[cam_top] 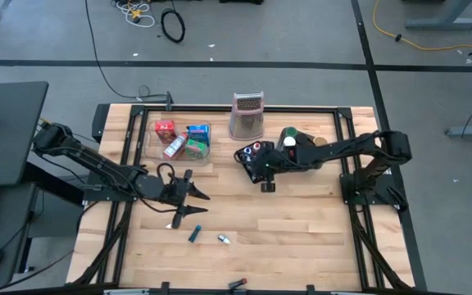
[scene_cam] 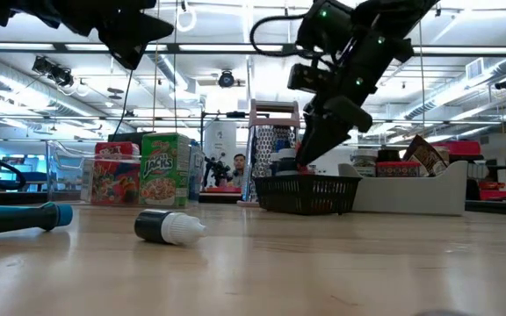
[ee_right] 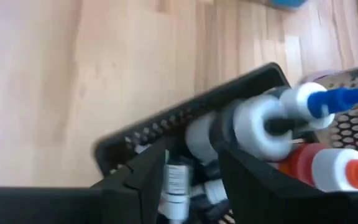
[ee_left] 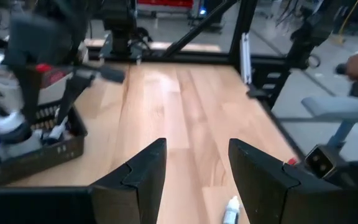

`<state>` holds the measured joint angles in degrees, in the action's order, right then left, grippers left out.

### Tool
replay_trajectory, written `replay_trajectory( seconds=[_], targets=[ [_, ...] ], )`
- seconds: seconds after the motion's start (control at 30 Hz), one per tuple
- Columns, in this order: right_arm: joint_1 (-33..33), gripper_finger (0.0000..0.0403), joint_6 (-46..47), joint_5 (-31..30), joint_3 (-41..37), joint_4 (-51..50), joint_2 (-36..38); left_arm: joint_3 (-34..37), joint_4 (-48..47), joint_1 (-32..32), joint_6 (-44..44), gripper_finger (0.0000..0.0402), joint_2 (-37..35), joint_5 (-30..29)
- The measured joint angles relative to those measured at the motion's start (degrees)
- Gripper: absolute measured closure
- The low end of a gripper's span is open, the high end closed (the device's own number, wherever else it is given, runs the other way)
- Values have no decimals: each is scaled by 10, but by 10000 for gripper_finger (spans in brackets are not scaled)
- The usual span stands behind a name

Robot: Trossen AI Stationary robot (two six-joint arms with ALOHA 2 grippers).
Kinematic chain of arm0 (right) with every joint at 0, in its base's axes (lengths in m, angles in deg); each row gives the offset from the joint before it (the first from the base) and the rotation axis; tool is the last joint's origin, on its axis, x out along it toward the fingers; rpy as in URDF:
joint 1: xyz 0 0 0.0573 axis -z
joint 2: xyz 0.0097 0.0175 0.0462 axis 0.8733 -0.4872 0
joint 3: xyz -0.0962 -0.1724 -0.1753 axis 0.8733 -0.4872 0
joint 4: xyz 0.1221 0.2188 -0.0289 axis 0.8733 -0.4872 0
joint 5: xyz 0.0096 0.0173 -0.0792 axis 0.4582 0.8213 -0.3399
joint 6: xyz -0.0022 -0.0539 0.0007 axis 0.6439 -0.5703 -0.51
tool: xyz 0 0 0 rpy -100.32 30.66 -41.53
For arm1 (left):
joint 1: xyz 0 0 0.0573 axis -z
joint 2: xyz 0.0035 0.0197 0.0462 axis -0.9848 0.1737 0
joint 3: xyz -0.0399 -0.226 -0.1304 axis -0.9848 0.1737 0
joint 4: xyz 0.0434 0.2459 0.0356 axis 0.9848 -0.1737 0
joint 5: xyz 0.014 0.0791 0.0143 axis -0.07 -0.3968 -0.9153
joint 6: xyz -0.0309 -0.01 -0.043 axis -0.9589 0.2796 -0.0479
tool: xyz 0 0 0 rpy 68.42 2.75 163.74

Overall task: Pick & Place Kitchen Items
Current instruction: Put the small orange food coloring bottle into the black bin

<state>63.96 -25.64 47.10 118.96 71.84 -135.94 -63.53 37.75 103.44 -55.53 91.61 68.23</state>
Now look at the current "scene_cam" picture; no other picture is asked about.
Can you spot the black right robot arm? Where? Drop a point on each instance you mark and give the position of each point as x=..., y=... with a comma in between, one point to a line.
x=385, y=17

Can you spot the small black background robot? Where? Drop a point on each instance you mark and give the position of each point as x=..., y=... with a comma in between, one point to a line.
x=217, y=169

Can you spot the black mounted camera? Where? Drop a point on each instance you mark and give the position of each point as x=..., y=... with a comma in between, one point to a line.
x=226, y=79
x=55, y=73
x=505, y=83

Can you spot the small blue cereal box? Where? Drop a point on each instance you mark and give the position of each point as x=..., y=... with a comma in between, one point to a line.
x=197, y=171

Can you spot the small red snack box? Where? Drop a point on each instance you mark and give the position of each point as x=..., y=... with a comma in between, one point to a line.
x=424, y=155

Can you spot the small green cereal box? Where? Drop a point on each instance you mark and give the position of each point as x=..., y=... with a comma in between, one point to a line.
x=165, y=171

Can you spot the dark dropper bottle white cap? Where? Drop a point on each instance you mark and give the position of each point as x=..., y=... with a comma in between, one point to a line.
x=165, y=227

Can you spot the teal marker pen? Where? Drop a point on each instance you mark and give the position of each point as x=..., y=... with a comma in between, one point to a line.
x=11, y=218

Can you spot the black aluminium rig frame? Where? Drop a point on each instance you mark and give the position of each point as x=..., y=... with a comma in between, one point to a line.
x=218, y=48

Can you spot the pink metal box grater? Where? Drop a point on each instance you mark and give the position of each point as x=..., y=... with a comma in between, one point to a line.
x=262, y=145

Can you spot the red tray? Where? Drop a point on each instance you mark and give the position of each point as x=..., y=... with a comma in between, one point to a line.
x=222, y=189

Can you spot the grey plastic bin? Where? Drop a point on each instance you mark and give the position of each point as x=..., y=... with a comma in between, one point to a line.
x=411, y=197

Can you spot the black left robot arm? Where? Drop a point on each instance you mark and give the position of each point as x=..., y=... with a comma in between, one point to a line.
x=16, y=9

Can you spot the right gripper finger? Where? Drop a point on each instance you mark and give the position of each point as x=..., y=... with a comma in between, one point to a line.
x=323, y=138

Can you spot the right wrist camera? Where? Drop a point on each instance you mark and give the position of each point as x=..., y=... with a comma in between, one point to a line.
x=303, y=78

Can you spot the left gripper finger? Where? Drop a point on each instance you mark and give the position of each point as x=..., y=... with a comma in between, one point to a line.
x=134, y=39

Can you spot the black mesh basket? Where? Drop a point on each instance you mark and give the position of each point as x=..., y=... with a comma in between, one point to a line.
x=305, y=195

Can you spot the red crate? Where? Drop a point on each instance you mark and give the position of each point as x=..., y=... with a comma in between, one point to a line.
x=494, y=192

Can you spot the small red cereal box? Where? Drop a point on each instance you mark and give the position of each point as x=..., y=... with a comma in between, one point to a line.
x=112, y=180

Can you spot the person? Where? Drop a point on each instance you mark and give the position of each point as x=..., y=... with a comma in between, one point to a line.
x=238, y=164

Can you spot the clear plastic bin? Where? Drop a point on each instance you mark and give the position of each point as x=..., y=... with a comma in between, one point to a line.
x=66, y=175

